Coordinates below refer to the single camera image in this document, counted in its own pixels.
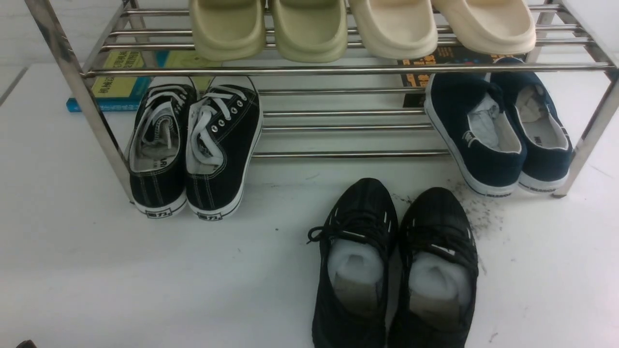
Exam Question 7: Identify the green foam slipper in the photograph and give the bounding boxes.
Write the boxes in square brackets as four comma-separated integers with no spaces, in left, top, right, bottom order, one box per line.
[189,0,266,62]
[267,0,348,63]

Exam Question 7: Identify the left navy slip-on shoe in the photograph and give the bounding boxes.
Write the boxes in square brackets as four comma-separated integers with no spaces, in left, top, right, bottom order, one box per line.
[424,72,527,198]

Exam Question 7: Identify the black canvas sneaker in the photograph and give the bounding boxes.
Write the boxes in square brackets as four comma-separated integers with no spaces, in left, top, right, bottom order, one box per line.
[185,78,265,221]
[126,76,198,219]

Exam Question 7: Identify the stainless steel shoe rack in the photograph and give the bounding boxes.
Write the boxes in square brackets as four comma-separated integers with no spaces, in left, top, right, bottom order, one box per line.
[24,0,618,198]

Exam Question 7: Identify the navy slip-on shoe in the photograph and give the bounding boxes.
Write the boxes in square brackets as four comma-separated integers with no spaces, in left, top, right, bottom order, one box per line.
[486,71,574,194]
[424,72,527,198]

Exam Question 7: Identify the beige foam slipper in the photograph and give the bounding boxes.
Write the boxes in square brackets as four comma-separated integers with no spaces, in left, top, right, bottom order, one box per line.
[431,0,536,55]
[349,0,438,59]

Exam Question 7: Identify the black mesh sneaker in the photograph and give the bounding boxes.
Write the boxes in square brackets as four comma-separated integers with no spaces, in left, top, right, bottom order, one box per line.
[387,187,479,348]
[308,178,398,348]

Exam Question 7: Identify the right black canvas sneaker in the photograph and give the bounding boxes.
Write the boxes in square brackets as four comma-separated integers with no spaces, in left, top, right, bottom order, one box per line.
[185,78,265,221]

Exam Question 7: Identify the dark object at corner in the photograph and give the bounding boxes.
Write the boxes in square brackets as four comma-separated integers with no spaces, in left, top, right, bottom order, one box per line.
[16,340,37,348]

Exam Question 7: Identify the right beige foam slipper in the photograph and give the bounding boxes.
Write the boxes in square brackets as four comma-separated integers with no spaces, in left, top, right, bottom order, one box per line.
[431,0,536,55]

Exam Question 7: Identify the black and orange book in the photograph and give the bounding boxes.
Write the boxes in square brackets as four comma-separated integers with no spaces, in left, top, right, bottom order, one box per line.
[397,46,531,107]

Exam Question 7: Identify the right navy slip-on shoe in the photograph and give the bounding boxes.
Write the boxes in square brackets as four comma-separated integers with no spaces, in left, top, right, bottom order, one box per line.
[486,71,574,194]

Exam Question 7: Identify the left black canvas sneaker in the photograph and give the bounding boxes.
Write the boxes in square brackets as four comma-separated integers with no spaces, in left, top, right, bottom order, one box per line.
[126,76,198,219]

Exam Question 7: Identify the left green foam slipper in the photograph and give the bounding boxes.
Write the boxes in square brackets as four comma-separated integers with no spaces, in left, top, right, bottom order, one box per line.
[189,0,266,62]

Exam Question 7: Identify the yellow and blue book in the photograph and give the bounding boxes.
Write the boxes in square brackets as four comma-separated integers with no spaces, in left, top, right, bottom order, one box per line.
[91,51,222,112]

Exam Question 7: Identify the left beige foam slipper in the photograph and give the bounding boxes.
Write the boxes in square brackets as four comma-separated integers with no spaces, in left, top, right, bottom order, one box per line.
[349,0,438,59]

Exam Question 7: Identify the right green foam slipper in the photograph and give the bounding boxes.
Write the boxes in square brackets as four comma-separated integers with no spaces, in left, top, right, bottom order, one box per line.
[267,0,348,63]

